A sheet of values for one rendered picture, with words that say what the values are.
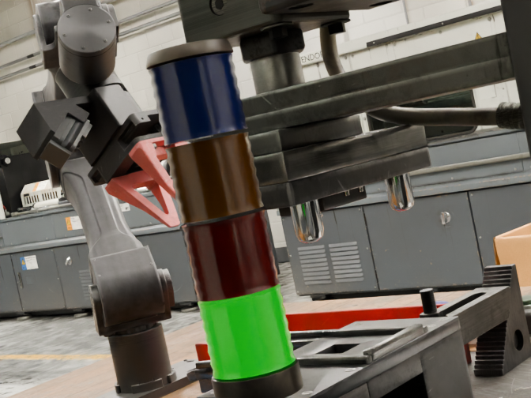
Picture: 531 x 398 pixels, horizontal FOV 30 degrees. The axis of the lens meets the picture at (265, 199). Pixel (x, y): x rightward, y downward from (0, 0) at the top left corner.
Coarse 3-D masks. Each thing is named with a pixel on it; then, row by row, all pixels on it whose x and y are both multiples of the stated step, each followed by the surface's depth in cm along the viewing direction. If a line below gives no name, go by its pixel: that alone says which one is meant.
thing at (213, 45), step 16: (176, 48) 42; (192, 48) 42; (208, 48) 42; (224, 48) 43; (160, 64) 43; (288, 368) 43; (224, 384) 43; (240, 384) 43; (256, 384) 42; (272, 384) 43; (288, 384) 43
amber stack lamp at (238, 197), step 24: (192, 144) 42; (216, 144) 42; (240, 144) 43; (192, 168) 42; (216, 168) 42; (240, 168) 43; (192, 192) 42; (216, 192) 42; (240, 192) 43; (192, 216) 43; (216, 216) 42
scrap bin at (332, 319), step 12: (312, 312) 107; (324, 312) 106; (336, 312) 105; (348, 312) 104; (360, 312) 103; (372, 312) 102; (384, 312) 101; (396, 312) 100; (408, 312) 99; (420, 312) 99; (288, 324) 110; (300, 324) 109; (312, 324) 108; (324, 324) 106; (336, 324) 105; (348, 324) 104; (204, 348) 102; (468, 348) 96; (204, 360) 103; (468, 360) 96
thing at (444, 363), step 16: (448, 336) 76; (432, 352) 74; (448, 352) 76; (464, 352) 78; (400, 368) 71; (416, 368) 72; (432, 368) 74; (448, 368) 76; (464, 368) 78; (368, 384) 68; (384, 384) 69; (400, 384) 71; (416, 384) 74; (432, 384) 74; (448, 384) 76; (464, 384) 77
